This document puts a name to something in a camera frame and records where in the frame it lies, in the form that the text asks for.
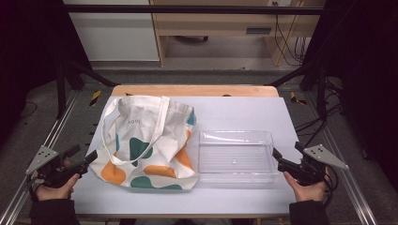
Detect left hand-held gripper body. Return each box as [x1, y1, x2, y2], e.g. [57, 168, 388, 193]
[25, 144, 89, 188]

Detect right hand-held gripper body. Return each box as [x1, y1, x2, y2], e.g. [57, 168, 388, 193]
[277, 143, 350, 187]

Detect clear plastic container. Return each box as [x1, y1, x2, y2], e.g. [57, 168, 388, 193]
[197, 129, 280, 184]

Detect white tote bag coloured blobs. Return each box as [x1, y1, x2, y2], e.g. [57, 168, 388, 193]
[88, 95, 200, 190]

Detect person's left hand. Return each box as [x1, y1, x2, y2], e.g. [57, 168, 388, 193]
[34, 157, 82, 202]

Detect person's right hand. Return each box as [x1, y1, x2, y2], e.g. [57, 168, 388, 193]
[283, 170, 330, 203]

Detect yellow black tape marker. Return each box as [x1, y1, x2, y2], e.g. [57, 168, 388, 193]
[289, 90, 309, 107]
[88, 89, 103, 108]

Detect pale table mat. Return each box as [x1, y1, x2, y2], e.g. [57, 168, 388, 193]
[71, 95, 327, 218]

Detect black metal stand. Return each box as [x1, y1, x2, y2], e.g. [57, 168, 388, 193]
[55, 58, 119, 120]
[268, 57, 330, 122]

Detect wooden table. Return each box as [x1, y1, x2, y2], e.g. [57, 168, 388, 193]
[74, 83, 292, 219]

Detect white cabinet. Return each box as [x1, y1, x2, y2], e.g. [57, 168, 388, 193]
[63, 0, 161, 63]

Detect light wooden desk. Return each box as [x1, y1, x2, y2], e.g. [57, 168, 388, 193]
[148, 0, 327, 68]

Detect aluminium rail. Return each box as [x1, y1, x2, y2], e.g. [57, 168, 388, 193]
[303, 91, 378, 225]
[0, 89, 80, 225]

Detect right hand-held gripper black cable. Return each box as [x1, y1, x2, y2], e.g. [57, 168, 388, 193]
[322, 164, 341, 209]

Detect hand-held gripper black cable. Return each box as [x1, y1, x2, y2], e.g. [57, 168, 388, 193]
[322, 164, 341, 209]
[27, 174, 41, 202]

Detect left hand-held gripper black cable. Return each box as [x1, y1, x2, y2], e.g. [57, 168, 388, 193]
[27, 174, 41, 202]

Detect black floor cables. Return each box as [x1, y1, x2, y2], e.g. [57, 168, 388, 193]
[293, 76, 345, 148]

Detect thin black floor cable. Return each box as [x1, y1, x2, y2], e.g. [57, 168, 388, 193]
[19, 100, 38, 120]

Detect black cables under desk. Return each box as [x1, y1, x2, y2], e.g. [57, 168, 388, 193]
[273, 13, 310, 68]

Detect black horizontal frame bar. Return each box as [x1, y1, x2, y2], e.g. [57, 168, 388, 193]
[61, 4, 325, 16]

